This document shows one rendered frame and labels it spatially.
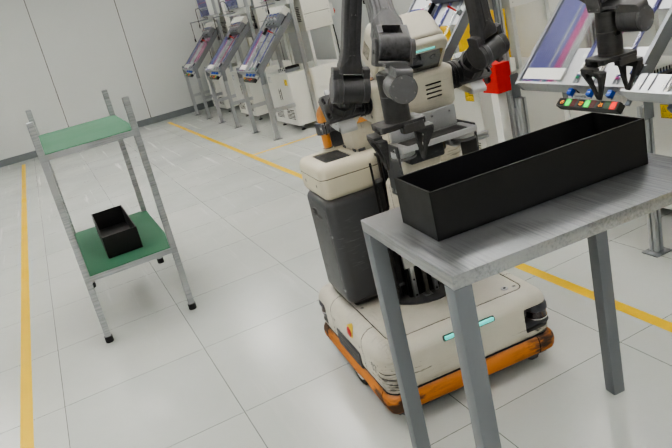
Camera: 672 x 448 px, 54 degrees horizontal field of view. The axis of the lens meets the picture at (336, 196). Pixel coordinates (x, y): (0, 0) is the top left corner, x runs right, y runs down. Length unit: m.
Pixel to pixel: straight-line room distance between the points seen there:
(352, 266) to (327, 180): 0.32
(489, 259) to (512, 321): 0.98
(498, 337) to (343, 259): 0.57
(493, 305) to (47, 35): 9.21
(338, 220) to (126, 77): 8.78
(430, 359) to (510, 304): 0.33
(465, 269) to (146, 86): 9.79
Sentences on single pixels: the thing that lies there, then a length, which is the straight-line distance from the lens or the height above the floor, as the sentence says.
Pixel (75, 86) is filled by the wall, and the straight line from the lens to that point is 10.76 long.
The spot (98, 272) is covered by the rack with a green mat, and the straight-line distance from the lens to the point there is 3.35.
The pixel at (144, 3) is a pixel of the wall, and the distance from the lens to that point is 10.91.
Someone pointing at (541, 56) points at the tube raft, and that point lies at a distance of 3.40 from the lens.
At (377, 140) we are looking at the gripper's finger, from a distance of 1.40.
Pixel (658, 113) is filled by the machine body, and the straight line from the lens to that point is 3.29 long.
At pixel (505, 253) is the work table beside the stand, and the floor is 0.80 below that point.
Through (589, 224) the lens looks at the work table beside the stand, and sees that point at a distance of 1.42.
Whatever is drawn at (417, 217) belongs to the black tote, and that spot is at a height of 0.84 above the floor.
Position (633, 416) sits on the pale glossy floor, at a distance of 2.21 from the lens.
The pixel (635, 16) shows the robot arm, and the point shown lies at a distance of 1.64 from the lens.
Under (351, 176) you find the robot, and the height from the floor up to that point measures 0.75.
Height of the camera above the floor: 1.35
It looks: 17 degrees down
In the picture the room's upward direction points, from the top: 13 degrees counter-clockwise
